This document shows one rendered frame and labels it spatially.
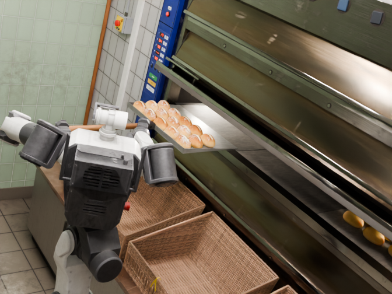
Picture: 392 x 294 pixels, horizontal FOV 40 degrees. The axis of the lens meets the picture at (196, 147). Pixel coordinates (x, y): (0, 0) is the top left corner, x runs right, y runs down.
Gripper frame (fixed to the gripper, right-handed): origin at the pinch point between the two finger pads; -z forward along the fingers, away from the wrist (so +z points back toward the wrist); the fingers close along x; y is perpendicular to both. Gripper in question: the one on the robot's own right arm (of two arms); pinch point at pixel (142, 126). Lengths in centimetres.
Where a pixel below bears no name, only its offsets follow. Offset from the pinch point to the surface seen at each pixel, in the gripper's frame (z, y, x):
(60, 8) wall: -103, -67, -25
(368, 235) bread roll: 62, 101, 0
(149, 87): -59, -1, -1
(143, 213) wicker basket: -18, 12, 60
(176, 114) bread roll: -21.1, 16.4, -2.9
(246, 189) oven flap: 18, 57, 13
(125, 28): -90, -24, -26
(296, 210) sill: 46, 74, 4
